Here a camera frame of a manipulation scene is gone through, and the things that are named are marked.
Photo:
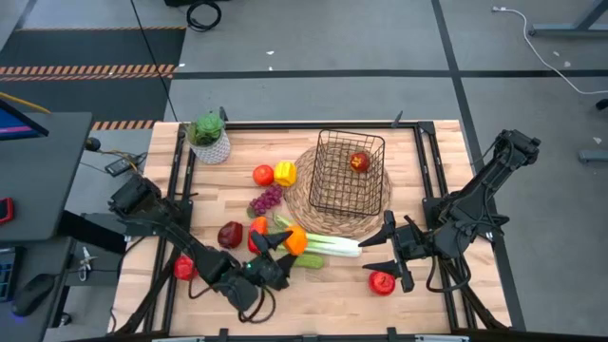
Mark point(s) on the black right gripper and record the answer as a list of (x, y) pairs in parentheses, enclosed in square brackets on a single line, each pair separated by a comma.
[(413, 242)]

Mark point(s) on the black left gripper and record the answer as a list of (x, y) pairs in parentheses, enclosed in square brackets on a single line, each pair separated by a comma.
[(266, 274)]

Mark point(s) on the round red fruit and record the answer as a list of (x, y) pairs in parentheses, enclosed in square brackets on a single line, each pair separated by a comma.
[(183, 268), (382, 284)]

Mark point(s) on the green cucumber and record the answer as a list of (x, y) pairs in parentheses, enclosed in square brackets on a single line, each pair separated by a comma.
[(309, 261)]

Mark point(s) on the dark red apple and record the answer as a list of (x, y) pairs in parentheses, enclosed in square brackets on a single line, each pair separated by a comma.
[(230, 235)]

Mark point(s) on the red tomato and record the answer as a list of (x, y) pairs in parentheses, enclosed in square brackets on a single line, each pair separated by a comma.
[(263, 175)]

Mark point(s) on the yellow bell pepper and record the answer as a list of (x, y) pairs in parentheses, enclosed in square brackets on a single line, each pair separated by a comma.
[(285, 174)]

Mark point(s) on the red yellow apple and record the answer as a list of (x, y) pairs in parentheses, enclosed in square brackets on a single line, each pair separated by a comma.
[(359, 162)]

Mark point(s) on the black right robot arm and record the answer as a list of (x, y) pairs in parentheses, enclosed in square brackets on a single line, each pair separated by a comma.
[(475, 204)]

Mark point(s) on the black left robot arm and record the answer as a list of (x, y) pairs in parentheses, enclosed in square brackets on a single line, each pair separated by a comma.
[(180, 233)]

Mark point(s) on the round woven placemat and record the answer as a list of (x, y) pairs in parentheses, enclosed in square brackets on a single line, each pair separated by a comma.
[(304, 209)]

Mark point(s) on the purple grape bunch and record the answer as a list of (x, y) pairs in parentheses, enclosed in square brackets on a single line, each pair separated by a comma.
[(266, 200)]

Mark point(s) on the succulent in white patterned pot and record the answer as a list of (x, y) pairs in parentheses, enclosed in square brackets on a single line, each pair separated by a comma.
[(209, 130)]

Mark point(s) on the black power adaptor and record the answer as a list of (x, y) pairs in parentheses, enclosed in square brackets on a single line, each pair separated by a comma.
[(119, 166)]

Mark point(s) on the silver carabiner clip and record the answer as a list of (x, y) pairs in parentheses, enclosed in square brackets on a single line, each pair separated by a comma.
[(85, 263)]

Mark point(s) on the black round knob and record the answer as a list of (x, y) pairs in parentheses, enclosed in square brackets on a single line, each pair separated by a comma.
[(92, 144)]

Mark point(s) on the grey furniture foot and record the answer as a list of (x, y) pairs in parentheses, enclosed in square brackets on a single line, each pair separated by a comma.
[(594, 156)]

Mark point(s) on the dark grey desk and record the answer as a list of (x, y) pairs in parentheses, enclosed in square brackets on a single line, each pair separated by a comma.
[(43, 176)]

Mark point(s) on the black computer mouse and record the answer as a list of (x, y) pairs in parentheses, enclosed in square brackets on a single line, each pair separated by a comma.
[(32, 293)]

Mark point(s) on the black caster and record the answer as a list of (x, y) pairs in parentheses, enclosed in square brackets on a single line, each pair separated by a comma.
[(603, 103)]

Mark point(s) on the black keyboard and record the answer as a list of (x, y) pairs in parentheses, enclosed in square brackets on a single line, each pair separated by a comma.
[(5, 280)]

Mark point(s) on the red phone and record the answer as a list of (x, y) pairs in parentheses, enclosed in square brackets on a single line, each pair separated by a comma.
[(5, 210)]

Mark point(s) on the black mat with orange stripes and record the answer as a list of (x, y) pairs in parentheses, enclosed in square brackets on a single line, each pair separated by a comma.
[(95, 47)]

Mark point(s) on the grey furniture leg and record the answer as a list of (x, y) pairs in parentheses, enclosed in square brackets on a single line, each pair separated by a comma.
[(570, 31)]

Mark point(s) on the monitor with blue screen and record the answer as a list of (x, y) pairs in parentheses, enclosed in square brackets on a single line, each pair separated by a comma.
[(14, 126)]

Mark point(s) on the black aluminium table frame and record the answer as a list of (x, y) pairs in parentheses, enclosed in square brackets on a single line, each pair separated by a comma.
[(309, 126)]

